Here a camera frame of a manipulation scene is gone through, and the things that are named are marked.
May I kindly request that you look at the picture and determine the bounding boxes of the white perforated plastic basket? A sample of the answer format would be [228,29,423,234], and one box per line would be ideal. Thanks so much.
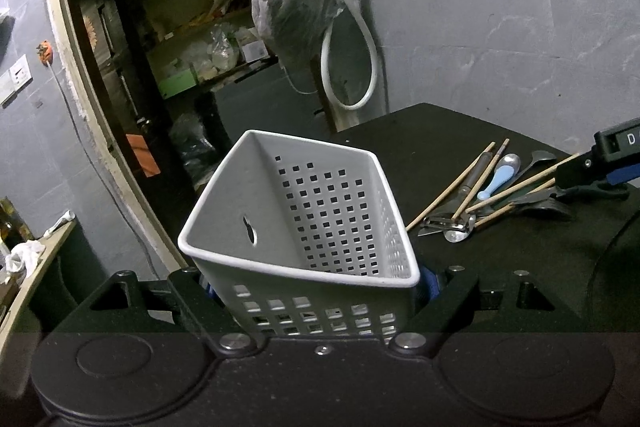
[177,129,422,339]

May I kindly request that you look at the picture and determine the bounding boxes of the white hose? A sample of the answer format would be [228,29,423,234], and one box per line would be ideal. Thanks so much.
[320,0,379,111]

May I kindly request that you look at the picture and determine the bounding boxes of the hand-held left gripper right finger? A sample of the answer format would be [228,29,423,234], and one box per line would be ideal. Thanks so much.
[390,264,557,354]

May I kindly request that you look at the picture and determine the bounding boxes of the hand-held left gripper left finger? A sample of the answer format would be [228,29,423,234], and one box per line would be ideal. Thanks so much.
[87,267,262,355]

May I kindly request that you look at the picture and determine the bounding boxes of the wooden chopstick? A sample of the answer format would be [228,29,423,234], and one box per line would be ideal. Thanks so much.
[451,138,511,222]
[406,142,497,232]
[465,152,582,214]
[475,179,557,230]

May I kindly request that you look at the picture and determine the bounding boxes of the steel tubular-handle kitchen tool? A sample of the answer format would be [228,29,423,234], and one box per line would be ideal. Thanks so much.
[417,152,496,244]

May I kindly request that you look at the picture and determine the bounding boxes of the white wall switch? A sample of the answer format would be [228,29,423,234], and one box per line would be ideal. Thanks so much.
[0,54,34,108]

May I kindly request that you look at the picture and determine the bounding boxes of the crumpled white cloth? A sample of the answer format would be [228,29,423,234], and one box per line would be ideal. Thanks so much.
[4,239,47,284]

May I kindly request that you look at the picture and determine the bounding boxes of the wooden counter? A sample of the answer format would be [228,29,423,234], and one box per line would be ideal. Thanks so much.
[0,217,80,328]

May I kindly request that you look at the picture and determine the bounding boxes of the black plastic bags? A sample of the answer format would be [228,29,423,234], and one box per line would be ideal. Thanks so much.
[169,111,223,190]

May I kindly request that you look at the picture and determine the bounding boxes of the blue and white spoon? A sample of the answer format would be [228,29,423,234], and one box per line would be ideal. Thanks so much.
[476,153,522,202]

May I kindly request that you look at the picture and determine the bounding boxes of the white tube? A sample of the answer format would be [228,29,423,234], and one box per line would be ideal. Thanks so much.
[43,209,76,239]

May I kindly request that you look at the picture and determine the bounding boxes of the grey cabinet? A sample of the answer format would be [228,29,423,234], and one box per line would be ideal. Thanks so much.
[209,66,331,148]

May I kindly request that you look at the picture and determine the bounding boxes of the small metal spoon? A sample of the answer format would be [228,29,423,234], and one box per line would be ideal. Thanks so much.
[517,150,557,180]

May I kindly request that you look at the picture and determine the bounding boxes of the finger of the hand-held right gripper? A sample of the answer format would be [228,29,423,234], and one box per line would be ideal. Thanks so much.
[554,151,608,196]
[604,167,640,186]

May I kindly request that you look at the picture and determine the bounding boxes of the clear bag with dark contents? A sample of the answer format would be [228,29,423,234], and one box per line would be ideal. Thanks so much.
[251,0,346,68]

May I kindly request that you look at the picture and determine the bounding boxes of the green box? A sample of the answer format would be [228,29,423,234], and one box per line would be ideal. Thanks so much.
[157,71,197,98]

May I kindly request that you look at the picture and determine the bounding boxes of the thin wall power cable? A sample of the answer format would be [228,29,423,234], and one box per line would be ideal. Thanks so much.
[46,63,171,278]

